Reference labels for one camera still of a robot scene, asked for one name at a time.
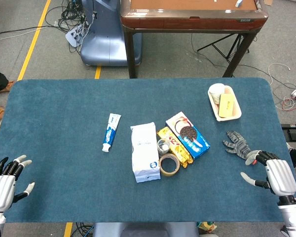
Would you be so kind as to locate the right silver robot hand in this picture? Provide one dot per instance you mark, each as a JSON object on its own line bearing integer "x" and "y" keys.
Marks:
{"x": 280, "y": 176}

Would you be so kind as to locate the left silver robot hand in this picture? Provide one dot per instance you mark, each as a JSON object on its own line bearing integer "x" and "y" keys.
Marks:
{"x": 1, "y": 188}

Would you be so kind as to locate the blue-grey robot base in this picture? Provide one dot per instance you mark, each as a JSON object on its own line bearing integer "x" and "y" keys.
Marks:
{"x": 106, "y": 42}

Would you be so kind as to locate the blue Oreo cookie pack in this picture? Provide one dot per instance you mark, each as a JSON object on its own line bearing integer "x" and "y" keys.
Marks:
{"x": 195, "y": 145}

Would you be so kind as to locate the blue white toothpaste tube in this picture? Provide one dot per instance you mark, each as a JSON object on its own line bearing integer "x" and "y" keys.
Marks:
{"x": 110, "y": 133}

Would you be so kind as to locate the black foot pedal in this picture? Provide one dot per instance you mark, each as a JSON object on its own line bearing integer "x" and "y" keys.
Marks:
{"x": 294, "y": 135}

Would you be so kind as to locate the white plastic tray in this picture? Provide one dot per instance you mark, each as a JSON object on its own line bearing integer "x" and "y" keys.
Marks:
{"x": 236, "y": 114}

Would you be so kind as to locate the yellow green snack bag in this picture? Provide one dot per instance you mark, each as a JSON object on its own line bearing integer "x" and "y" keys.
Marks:
{"x": 207, "y": 227}

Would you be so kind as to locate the yellow sponge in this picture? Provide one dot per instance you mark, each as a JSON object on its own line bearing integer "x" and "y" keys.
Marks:
{"x": 226, "y": 105}

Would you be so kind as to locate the yellow foil snack packet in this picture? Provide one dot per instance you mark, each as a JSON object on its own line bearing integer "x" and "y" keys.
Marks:
{"x": 178, "y": 149}

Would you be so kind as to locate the white paper cup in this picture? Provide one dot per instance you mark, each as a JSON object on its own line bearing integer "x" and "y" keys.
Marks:
{"x": 216, "y": 92}

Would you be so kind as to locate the yellow packing tape roll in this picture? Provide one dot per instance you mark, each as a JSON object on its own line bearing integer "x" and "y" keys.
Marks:
{"x": 162, "y": 170}

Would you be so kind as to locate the white paper bag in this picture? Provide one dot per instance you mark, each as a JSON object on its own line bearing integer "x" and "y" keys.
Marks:
{"x": 144, "y": 150}

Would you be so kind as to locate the black tripod stand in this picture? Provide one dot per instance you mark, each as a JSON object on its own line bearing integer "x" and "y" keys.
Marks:
{"x": 222, "y": 49}

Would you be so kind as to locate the grey-blue robot torso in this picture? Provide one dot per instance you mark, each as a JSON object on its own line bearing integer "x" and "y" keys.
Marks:
{"x": 145, "y": 229}

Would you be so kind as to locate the brown mahjong table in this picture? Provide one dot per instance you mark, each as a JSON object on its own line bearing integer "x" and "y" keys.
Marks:
{"x": 192, "y": 23}

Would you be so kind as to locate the blue white mahjong tile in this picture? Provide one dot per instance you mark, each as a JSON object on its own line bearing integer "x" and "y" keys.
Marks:
{"x": 238, "y": 3}

